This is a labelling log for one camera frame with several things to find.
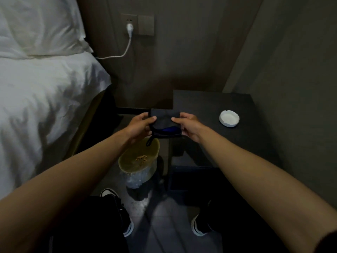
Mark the person's black shoe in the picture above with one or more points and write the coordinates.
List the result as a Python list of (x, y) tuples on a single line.
[(201, 223), (121, 210)]

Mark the white charger plug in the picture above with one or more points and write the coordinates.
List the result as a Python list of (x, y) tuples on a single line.
[(129, 28)]

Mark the white pillow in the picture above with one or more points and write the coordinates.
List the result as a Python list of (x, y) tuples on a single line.
[(39, 26)]

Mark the person's right hand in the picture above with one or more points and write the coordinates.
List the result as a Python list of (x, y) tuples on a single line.
[(190, 127)]

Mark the person's black trousers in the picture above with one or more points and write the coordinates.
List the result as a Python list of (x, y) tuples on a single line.
[(87, 226)]

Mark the person's right forearm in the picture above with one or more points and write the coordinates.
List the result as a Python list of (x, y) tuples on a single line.
[(266, 181)]

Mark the person's left black shoe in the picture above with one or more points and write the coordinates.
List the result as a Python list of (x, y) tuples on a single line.
[(121, 210)]

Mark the person's left forearm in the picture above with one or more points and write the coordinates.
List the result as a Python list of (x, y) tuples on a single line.
[(63, 187)]

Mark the dark cloth pouch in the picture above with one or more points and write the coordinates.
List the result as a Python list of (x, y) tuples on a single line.
[(163, 123)]

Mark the white ashtray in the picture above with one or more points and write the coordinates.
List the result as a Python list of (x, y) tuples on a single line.
[(229, 118)]

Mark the clear plastic bin liner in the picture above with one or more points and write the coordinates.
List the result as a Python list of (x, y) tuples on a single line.
[(137, 177)]

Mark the wall power socket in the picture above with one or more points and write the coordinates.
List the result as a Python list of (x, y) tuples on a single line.
[(128, 23)]

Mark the person's left thumb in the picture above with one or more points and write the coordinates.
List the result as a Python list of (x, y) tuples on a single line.
[(150, 120)]

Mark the white bed duvet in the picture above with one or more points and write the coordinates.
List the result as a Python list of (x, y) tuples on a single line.
[(42, 113)]

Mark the person's left hand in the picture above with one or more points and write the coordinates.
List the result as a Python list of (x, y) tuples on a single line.
[(137, 128)]

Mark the dark bedside table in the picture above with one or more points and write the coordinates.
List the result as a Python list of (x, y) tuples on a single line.
[(223, 129)]

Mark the person's right black shoe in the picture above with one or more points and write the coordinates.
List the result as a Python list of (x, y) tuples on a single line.
[(201, 223)]

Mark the brown scraps in bin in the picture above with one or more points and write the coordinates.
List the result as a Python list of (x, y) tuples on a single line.
[(140, 158)]

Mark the yellow waste bin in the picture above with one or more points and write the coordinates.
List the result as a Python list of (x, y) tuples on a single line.
[(139, 158)]

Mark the wall light switch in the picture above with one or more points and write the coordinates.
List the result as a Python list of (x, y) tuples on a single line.
[(146, 25)]

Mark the person's right thumb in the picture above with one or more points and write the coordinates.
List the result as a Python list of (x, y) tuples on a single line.
[(177, 120)]

